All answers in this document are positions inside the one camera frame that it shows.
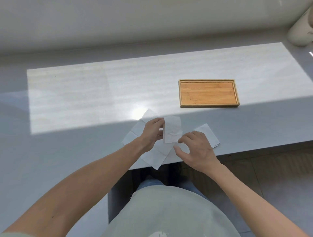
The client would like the large unfolded white tissue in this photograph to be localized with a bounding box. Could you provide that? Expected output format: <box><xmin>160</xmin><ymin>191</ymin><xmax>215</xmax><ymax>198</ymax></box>
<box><xmin>121</xmin><ymin>109</ymin><xmax>174</xmax><ymax>171</ymax></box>

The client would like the person's right hand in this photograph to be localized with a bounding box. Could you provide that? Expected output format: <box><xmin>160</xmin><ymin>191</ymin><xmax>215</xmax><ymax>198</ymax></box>
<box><xmin>174</xmin><ymin>131</ymin><xmax>221</xmax><ymax>172</ymax></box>

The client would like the person's right forearm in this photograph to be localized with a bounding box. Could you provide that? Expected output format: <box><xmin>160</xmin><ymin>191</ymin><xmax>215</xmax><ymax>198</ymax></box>
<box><xmin>203</xmin><ymin>163</ymin><xmax>309</xmax><ymax>237</ymax></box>

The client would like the light green shirt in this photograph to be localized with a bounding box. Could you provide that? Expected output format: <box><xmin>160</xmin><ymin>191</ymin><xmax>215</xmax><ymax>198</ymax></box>
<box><xmin>102</xmin><ymin>185</ymin><xmax>242</xmax><ymax>237</ymax></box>

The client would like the person's left forearm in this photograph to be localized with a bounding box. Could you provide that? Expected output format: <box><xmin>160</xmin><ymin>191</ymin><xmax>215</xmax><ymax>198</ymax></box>
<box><xmin>0</xmin><ymin>137</ymin><xmax>150</xmax><ymax>237</ymax></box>

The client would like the rectangular bamboo tray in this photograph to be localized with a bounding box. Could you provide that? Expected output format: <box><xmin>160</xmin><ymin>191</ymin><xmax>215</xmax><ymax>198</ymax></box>
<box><xmin>178</xmin><ymin>79</ymin><xmax>241</xmax><ymax>108</ymax></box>

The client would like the cream white container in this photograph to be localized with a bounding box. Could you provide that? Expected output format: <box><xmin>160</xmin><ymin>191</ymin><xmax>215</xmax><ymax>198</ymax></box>
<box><xmin>287</xmin><ymin>5</ymin><xmax>313</xmax><ymax>47</ymax></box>

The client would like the person's left hand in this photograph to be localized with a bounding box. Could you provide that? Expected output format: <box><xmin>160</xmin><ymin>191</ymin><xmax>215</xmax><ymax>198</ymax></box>
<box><xmin>139</xmin><ymin>118</ymin><xmax>165</xmax><ymax>153</ymax></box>

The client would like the small white tissue sheet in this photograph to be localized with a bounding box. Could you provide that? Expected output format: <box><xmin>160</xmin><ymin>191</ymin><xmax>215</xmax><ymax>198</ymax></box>
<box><xmin>193</xmin><ymin>124</ymin><xmax>220</xmax><ymax>148</ymax></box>

